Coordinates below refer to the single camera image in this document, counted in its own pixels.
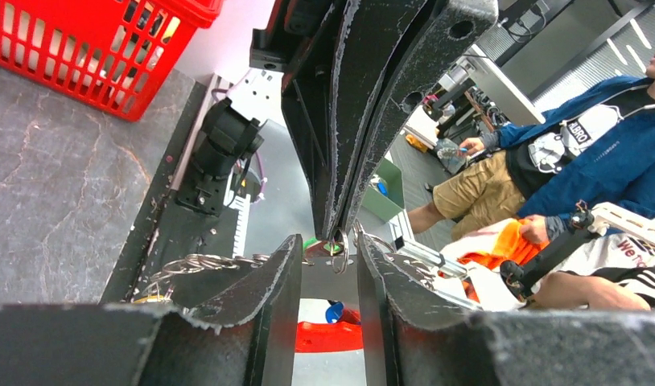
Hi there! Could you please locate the red plastic basket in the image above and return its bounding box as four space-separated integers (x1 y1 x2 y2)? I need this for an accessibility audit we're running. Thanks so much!
0 0 223 121

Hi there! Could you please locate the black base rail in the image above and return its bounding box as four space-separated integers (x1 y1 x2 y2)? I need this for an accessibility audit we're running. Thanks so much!
99 161 239 304

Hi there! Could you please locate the man in blue jacket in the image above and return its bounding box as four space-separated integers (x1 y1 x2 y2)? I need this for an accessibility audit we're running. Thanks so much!
408 54 655 244

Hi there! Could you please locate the blue key tag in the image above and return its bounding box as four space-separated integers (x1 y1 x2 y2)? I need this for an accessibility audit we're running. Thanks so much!
325 300 344 324

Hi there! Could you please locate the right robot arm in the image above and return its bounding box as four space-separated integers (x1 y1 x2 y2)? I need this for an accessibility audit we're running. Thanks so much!
176 1 499 241

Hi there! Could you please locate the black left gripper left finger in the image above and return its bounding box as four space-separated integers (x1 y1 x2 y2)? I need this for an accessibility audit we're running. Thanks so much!
0 235 303 385

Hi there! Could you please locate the white cable duct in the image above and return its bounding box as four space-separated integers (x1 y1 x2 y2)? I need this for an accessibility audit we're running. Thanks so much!
230 195 251 257

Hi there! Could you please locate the red grey key organizer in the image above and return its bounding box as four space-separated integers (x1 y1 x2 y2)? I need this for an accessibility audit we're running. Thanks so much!
130 220 446 355

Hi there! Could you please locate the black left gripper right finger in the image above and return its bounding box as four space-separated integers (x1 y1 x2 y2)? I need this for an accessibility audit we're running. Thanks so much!
356 234 655 385

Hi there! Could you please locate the green key tag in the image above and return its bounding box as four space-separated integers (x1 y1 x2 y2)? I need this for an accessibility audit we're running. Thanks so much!
303 237 321 251

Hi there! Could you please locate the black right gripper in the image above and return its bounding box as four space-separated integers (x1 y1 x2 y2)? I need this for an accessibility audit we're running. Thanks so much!
249 0 498 240

